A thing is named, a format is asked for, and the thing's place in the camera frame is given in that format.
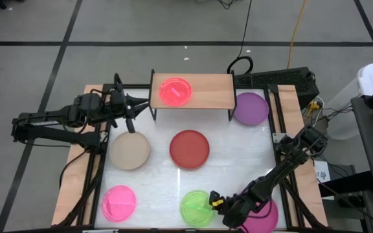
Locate wooden shelf with black legs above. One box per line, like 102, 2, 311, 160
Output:
148, 69, 238, 122

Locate black floor box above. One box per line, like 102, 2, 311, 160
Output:
317, 164, 373, 199

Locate small pink translucent plate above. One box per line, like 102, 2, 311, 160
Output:
100, 184, 138, 223
159, 76, 193, 107

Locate small green translucent plate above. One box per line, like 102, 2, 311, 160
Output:
179, 190, 218, 228

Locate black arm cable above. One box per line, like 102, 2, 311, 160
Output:
58, 147, 89, 190

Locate large beige plate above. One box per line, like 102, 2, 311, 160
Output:
109, 131, 151, 171

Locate large purple plate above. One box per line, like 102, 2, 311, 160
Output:
232, 92, 270, 126

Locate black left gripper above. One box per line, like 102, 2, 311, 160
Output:
107, 89, 150, 134

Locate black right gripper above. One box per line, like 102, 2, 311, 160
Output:
209, 190, 255, 228

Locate large magenta plate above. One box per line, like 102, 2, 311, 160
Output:
238, 197, 280, 233

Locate white glossy table sheet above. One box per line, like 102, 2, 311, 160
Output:
94, 87, 288, 229

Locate yellow floor cable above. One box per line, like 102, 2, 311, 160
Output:
286, 0, 310, 70

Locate black floor cable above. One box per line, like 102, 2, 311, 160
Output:
227, 0, 254, 76

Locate white paper sheet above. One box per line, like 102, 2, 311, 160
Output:
313, 160, 332, 183

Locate black aluminium table frame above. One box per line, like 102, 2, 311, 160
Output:
52, 72, 330, 233

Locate small orange translucent plate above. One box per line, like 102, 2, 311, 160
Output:
159, 76, 193, 107

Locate large red plate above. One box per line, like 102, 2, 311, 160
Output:
169, 129, 210, 170

